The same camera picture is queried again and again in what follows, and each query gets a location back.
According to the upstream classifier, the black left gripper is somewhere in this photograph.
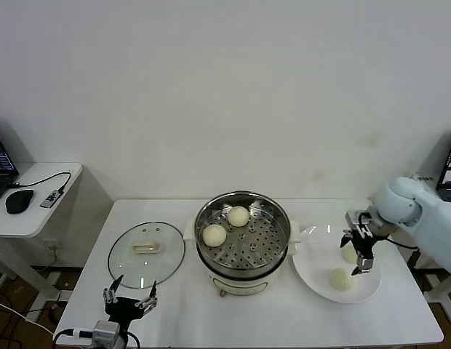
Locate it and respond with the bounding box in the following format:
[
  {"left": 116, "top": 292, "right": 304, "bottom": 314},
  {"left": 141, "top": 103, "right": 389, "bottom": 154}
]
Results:
[{"left": 103, "top": 275, "right": 158, "bottom": 323}]

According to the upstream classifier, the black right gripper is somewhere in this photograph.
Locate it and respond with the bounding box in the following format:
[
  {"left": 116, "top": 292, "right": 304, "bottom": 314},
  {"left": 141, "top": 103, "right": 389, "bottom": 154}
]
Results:
[{"left": 340, "top": 223, "right": 386, "bottom": 276}]

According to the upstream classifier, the white steamed baozi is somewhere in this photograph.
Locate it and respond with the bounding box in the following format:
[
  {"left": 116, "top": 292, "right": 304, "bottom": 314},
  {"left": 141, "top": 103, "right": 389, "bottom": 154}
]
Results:
[
  {"left": 227, "top": 205, "right": 251, "bottom": 228},
  {"left": 340, "top": 243, "right": 359, "bottom": 265},
  {"left": 329, "top": 268, "right": 356, "bottom": 291},
  {"left": 202, "top": 224, "right": 228, "bottom": 248}
]

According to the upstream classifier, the round glass pot lid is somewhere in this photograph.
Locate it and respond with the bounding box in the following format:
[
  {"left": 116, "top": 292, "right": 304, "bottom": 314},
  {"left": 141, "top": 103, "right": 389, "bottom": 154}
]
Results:
[{"left": 108, "top": 221, "right": 186, "bottom": 290}]

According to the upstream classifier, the stainless steel steamer basket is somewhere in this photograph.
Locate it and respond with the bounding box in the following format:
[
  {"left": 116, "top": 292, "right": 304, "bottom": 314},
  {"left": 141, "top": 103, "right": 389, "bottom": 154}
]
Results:
[{"left": 183, "top": 190, "right": 303, "bottom": 272}]

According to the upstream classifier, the white oval plate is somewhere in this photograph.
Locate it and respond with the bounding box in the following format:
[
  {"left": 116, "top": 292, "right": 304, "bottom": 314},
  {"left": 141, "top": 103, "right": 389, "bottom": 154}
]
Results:
[{"left": 291, "top": 224, "right": 383, "bottom": 305}]

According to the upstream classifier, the white side table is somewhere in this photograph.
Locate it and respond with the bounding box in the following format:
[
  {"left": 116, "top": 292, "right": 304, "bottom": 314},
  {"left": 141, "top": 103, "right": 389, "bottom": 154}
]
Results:
[
  {"left": 0, "top": 161, "right": 84, "bottom": 302},
  {"left": 410, "top": 173, "right": 451, "bottom": 313}
]

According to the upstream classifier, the cream electric cooker base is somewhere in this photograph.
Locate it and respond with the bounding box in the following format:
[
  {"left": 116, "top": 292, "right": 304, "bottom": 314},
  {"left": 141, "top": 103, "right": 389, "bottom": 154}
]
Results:
[{"left": 193, "top": 239, "right": 303, "bottom": 300}]

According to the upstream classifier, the grey usb hub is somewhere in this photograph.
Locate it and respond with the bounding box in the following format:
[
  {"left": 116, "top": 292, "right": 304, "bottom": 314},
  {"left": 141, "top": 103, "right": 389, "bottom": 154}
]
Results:
[{"left": 39, "top": 188, "right": 65, "bottom": 209}]

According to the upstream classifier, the black computer mouse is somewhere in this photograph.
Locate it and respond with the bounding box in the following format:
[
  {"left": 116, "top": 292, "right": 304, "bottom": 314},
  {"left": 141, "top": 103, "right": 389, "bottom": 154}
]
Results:
[{"left": 5, "top": 188, "right": 35, "bottom": 214}]

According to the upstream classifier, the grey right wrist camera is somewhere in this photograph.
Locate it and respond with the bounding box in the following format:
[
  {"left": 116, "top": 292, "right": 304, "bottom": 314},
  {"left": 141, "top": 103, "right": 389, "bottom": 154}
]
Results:
[{"left": 344, "top": 209, "right": 374, "bottom": 233}]

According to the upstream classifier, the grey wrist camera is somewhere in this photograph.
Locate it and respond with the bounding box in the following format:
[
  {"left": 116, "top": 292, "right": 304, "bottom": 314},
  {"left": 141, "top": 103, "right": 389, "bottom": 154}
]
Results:
[
  {"left": 92, "top": 320, "right": 121, "bottom": 345},
  {"left": 344, "top": 209, "right": 374, "bottom": 233}
]

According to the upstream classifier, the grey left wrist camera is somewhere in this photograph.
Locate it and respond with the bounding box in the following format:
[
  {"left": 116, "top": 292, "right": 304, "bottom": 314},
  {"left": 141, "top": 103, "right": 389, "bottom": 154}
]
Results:
[{"left": 92, "top": 320, "right": 121, "bottom": 345}]

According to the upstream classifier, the white floor cable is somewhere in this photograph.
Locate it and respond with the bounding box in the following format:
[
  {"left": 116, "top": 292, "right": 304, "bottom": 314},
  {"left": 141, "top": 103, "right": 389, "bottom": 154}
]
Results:
[{"left": 0, "top": 298, "right": 56, "bottom": 334}]

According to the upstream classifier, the black floor cable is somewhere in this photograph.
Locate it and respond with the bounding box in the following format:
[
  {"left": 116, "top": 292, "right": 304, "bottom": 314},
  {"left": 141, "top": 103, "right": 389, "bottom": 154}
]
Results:
[{"left": 0, "top": 289, "right": 15, "bottom": 341}]

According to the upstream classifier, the black usb hub cable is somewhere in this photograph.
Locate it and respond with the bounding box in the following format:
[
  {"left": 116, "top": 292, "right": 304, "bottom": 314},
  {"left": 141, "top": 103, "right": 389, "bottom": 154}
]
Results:
[{"left": 7, "top": 171, "right": 73, "bottom": 192}]

